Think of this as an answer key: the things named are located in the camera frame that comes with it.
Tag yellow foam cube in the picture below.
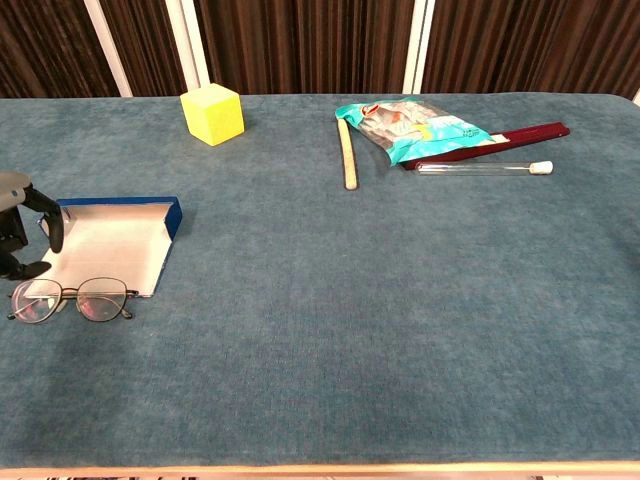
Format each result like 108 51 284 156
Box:
179 82 246 148

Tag blue table mat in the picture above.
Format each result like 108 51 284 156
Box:
0 92 640 471

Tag teal snack bag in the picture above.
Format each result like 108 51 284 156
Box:
334 98 496 168

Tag glass tube white stopper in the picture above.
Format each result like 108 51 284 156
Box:
414 159 555 177

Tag dark brown curtain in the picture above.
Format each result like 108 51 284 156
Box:
0 0 640 99

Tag blue glasses case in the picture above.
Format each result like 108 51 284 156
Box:
39 195 184 299

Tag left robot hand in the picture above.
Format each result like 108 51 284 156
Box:
0 172 65 281

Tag flat wooden stick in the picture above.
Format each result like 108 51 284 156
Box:
337 118 361 191

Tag dark red pen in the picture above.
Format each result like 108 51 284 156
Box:
399 122 572 171

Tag thin-framed eyeglasses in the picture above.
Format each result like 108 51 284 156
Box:
6 277 140 325

